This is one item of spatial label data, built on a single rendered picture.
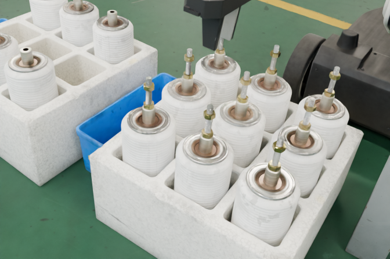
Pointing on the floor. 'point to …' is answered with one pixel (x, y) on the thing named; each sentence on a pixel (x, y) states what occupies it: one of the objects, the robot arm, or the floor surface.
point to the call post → (374, 222)
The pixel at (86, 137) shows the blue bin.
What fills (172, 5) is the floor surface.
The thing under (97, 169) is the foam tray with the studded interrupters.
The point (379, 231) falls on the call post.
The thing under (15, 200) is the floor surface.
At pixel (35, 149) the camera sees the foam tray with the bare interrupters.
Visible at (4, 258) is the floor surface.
